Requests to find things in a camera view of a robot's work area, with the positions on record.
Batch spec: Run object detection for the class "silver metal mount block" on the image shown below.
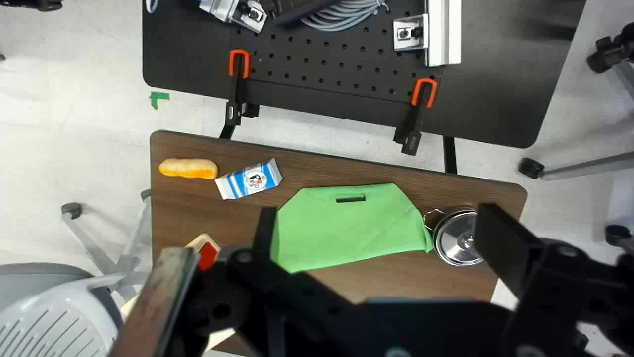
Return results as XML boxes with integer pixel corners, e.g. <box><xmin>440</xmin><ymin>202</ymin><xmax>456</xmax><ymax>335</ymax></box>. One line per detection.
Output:
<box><xmin>196</xmin><ymin>0</ymin><xmax>270</xmax><ymax>35</ymax></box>

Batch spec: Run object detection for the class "grey blue cable bundle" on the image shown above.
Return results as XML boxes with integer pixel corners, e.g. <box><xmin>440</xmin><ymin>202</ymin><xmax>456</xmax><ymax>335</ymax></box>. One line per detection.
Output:
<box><xmin>299</xmin><ymin>0</ymin><xmax>392</xmax><ymax>33</ymax></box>

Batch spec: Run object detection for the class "black table leg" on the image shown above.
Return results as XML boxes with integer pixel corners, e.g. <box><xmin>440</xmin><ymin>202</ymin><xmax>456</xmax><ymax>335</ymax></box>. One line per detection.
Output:
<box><xmin>442</xmin><ymin>134</ymin><xmax>460</xmax><ymax>176</ymax></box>

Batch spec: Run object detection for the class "silver corner bracket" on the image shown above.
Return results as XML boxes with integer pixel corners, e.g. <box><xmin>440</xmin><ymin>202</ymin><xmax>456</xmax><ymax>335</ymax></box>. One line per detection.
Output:
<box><xmin>392</xmin><ymin>13</ymin><xmax>432</xmax><ymax>53</ymax></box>

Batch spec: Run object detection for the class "silver aluminium extrusion beam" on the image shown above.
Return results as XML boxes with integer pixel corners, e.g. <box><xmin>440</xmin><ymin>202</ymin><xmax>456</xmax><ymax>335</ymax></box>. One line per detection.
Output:
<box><xmin>422</xmin><ymin>0</ymin><xmax>466</xmax><ymax>69</ymax></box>

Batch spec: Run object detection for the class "silver metal pot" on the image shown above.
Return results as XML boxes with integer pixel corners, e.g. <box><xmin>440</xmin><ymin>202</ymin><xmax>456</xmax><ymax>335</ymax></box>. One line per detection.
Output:
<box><xmin>422</xmin><ymin>204</ymin><xmax>490</xmax><ymax>269</ymax></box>

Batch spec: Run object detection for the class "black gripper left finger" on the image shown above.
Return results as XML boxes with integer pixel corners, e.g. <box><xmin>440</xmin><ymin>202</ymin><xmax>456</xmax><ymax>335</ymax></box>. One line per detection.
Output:
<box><xmin>252</xmin><ymin>204</ymin><xmax>280</xmax><ymax>267</ymax></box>

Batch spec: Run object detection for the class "black perforated board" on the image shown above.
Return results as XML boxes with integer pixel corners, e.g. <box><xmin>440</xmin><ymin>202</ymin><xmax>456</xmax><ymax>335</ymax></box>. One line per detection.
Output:
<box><xmin>141</xmin><ymin>0</ymin><xmax>589</xmax><ymax>150</ymax></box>

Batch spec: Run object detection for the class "grey office chair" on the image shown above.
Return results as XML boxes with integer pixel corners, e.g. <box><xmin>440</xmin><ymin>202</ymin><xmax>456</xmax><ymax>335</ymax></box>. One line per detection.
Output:
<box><xmin>0</xmin><ymin>188</ymin><xmax>155</xmax><ymax>357</ymax></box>

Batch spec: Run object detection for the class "black tripod stand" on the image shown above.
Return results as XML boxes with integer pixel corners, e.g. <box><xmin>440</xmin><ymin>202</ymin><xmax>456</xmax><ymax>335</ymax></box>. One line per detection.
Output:
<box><xmin>517</xmin><ymin>19</ymin><xmax>634</xmax><ymax>182</ymax></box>

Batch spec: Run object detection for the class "orange black bar clamp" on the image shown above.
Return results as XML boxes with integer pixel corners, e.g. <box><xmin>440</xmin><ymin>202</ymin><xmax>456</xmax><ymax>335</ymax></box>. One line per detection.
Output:
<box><xmin>218</xmin><ymin>47</ymin><xmax>262</xmax><ymax>140</ymax></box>
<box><xmin>392</xmin><ymin>75</ymin><xmax>440</xmax><ymax>158</ymax></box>

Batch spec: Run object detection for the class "yellow sponge cake toy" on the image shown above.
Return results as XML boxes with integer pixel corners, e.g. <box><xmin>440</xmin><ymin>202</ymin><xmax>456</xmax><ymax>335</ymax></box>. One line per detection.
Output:
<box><xmin>157</xmin><ymin>154</ymin><xmax>220</xmax><ymax>182</ymax></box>

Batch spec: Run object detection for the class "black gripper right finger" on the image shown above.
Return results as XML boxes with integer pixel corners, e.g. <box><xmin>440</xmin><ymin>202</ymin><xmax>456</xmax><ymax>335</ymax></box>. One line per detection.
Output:
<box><xmin>474</xmin><ymin>202</ymin><xmax>549</xmax><ymax>297</ymax></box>

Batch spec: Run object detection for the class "red white block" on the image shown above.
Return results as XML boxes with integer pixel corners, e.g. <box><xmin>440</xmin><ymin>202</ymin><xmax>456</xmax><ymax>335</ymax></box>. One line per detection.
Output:
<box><xmin>186</xmin><ymin>231</ymin><xmax>222</xmax><ymax>273</ymax></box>

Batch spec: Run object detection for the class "black caster wheel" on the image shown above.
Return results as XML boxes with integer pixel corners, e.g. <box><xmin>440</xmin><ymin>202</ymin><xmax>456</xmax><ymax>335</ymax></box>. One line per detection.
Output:
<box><xmin>602</xmin><ymin>222</ymin><xmax>634</xmax><ymax>257</ymax></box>

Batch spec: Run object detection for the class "blue white milk carton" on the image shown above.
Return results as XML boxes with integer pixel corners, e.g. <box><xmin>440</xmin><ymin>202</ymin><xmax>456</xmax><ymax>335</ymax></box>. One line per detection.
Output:
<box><xmin>214</xmin><ymin>156</ymin><xmax>285</xmax><ymax>202</ymax></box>

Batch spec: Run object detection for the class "green cloth bag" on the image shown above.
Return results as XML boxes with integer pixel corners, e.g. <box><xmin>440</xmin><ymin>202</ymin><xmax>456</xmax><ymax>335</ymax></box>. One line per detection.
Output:
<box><xmin>268</xmin><ymin>182</ymin><xmax>436</xmax><ymax>275</ymax></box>

